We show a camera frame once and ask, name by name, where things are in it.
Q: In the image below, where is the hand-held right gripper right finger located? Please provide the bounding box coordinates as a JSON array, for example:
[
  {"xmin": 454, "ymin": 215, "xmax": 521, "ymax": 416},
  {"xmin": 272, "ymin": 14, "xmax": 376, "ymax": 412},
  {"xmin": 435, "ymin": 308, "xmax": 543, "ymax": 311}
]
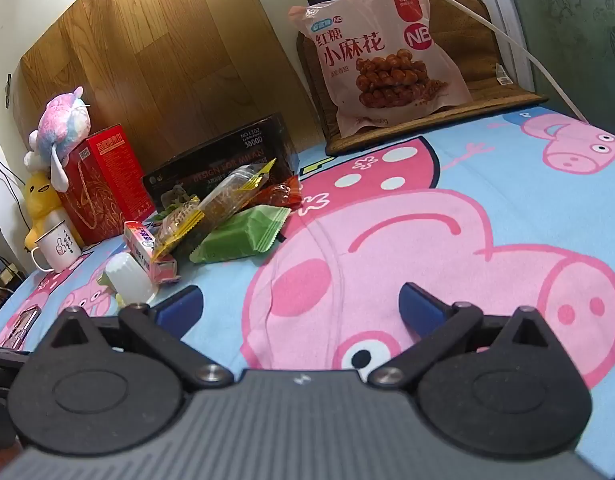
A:
[{"xmin": 367, "ymin": 282, "xmax": 563, "ymax": 391}]

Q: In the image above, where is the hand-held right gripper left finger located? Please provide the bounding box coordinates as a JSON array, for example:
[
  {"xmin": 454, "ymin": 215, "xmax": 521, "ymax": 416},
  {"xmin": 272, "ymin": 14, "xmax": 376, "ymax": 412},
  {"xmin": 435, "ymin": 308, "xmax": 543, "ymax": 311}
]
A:
[{"xmin": 42, "ymin": 285, "xmax": 233, "ymax": 393}]

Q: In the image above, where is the pale green snack packet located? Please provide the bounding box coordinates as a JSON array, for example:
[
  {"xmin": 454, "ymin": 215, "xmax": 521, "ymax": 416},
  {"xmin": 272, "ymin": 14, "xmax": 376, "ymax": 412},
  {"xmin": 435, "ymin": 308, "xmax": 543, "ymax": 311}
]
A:
[{"xmin": 188, "ymin": 205, "xmax": 292, "ymax": 265}]

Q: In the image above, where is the black cardboard box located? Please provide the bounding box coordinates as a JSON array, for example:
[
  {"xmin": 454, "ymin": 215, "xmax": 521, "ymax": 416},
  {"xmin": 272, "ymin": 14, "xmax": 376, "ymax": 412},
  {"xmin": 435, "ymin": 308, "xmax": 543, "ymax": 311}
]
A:
[{"xmin": 142, "ymin": 112, "xmax": 300, "ymax": 216}]

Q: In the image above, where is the white plastic bottle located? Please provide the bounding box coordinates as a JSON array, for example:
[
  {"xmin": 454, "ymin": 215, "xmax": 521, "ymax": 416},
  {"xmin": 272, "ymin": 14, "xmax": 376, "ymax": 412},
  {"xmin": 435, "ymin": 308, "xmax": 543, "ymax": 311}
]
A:
[{"xmin": 104, "ymin": 251, "xmax": 158, "ymax": 306}]

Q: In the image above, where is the pink white carton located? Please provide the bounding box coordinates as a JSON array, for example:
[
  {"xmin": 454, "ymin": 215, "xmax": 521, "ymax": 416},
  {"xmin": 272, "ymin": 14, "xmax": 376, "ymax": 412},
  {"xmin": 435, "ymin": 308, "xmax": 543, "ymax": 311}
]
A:
[{"xmin": 123, "ymin": 220, "xmax": 180, "ymax": 286}]

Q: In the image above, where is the clear yellow-edged snack packet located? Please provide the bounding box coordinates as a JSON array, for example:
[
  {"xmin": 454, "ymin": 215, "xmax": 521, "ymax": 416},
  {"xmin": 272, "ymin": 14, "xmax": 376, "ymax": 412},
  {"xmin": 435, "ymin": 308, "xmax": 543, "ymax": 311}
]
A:
[
  {"xmin": 200, "ymin": 158, "xmax": 278, "ymax": 226},
  {"xmin": 152, "ymin": 197, "xmax": 205, "ymax": 261}
]

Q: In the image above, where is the printed cartoon pig blanket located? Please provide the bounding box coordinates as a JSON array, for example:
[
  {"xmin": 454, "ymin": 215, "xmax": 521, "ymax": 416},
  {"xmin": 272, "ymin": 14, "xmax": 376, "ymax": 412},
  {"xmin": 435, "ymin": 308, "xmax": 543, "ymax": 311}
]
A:
[{"xmin": 0, "ymin": 102, "xmax": 615, "ymax": 476}]

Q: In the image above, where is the white enamel mug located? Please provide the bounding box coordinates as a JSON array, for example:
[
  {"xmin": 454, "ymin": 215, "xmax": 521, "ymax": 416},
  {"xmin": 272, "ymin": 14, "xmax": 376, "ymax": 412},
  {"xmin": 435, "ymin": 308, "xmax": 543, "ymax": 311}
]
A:
[{"xmin": 30, "ymin": 220, "xmax": 83, "ymax": 273}]

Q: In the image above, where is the red gift box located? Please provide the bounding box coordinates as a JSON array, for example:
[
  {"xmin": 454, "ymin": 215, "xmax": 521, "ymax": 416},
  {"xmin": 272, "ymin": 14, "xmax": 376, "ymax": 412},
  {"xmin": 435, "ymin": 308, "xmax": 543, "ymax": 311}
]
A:
[{"xmin": 57, "ymin": 124, "xmax": 157, "ymax": 247}]

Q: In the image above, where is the orange snack packet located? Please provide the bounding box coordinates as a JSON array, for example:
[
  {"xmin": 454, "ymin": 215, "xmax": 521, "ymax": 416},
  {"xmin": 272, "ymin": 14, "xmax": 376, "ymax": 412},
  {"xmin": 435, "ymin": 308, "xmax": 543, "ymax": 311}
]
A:
[{"xmin": 252, "ymin": 175, "xmax": 303, "ymax": 211}]

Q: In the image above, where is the yellow duck plush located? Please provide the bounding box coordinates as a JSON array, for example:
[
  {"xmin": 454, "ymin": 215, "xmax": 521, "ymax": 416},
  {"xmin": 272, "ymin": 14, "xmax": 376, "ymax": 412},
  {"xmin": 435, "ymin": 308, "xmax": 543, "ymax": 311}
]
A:
[{"xmin": 23, "ymin": 170, "xmax": 83, "ymax": 261}]

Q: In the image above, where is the power strip with plugs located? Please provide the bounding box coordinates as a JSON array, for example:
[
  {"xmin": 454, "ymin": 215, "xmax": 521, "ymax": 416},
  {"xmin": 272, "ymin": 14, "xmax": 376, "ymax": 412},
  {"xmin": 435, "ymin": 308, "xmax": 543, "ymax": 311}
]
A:
[{"xmin": 0, "ymin": 250, "xmax": 28, "ymax": 311}]

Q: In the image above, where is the pink blue plush toy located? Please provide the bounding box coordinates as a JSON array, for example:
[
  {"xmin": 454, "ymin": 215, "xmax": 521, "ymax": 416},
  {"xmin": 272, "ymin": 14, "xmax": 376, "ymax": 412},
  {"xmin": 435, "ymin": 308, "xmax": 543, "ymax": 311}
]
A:
[{"xmin": 23, "ymin": 86, "xmax": 90, "ymax": 193}]

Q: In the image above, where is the brown woven mat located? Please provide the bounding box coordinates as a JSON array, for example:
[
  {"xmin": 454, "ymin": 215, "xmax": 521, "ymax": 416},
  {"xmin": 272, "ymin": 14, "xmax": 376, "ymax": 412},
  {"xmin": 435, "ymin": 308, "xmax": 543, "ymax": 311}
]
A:
[{"xmin": 296, "ymin": 0, "xmax": 549, "ymax": 157}]

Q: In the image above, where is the large pink snack bag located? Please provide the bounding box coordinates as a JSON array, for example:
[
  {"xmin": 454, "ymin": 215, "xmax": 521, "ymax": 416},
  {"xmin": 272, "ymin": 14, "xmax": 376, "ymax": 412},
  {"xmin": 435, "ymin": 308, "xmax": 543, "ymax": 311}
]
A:
[{"xmin": 288, "ymin": 0, "xmax": 472, "ymax": 140}]

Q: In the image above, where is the wooden board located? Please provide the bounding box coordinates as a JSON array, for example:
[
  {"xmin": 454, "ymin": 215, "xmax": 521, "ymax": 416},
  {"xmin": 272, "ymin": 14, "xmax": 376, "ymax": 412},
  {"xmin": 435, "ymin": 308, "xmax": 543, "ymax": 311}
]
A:
[{"xmin": 10, "ymin": 0, "xmax": 328, "ymax": 181}]

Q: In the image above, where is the frosted glass door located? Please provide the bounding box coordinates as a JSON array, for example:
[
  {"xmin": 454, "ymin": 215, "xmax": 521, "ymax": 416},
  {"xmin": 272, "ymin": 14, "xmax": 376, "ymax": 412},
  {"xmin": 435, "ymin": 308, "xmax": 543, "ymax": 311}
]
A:
[{"xmin": 502, "ymin": 0, "xmax": 615, "ymax": 126}]

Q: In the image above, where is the white cable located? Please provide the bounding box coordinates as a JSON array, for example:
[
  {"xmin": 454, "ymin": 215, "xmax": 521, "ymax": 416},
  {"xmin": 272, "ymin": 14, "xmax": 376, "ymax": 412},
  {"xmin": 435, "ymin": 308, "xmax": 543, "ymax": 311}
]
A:
[{"xmin": 382, "ymin": 0, "xmax": 588, "ymax": 123}]

